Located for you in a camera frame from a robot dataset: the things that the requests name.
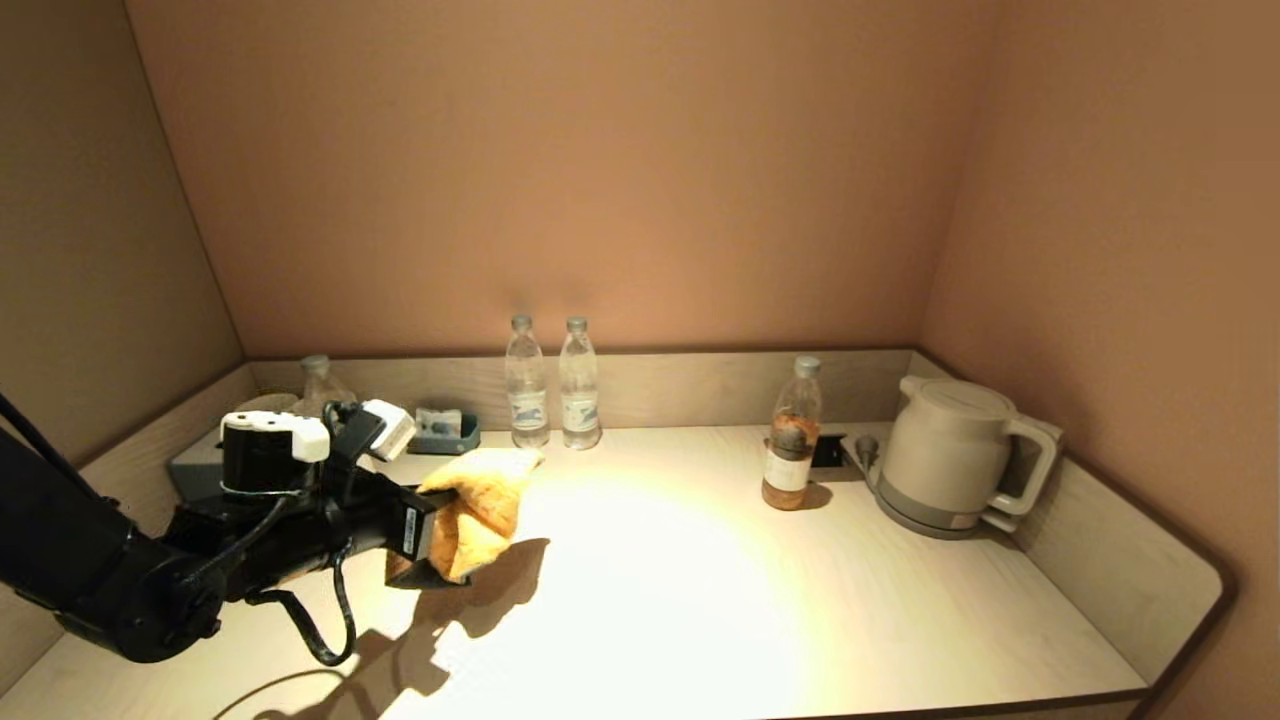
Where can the grey-blue tissue box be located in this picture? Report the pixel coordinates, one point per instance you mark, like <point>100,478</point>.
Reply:
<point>195,470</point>

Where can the orange microfibre cloth grey underside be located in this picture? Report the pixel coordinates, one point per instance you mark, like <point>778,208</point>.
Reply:
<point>485,505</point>

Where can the small blue tray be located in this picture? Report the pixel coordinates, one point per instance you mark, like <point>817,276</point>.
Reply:
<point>450,440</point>

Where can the white ceramic cup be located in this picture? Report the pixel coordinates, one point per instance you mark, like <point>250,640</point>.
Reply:
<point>268,401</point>

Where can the amber tea bottle white cap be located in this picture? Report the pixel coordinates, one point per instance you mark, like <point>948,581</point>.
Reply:
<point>790,470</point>

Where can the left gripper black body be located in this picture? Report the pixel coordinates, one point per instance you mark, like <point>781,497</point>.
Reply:
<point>330,525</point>

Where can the grey kettle plug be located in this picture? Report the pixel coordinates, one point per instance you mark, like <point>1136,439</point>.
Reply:
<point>866,450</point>

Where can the recessed black power socket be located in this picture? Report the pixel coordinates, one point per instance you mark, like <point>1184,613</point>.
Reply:
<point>832,452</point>

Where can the dark liquid bottle white label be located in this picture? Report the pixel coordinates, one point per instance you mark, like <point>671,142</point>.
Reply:
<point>318,385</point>

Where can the clear water bottle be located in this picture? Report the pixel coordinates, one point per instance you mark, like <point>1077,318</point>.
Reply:
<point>527,385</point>
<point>580,390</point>

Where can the left wrist small camera box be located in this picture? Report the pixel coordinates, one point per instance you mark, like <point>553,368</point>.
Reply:
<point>380,430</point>

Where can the white electric kettle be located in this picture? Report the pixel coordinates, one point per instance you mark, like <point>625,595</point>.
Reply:
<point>945,440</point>

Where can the grey kettle base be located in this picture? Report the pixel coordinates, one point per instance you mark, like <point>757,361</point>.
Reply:
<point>915,520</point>

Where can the sachet packets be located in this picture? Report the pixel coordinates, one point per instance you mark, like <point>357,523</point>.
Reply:
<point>438,422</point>

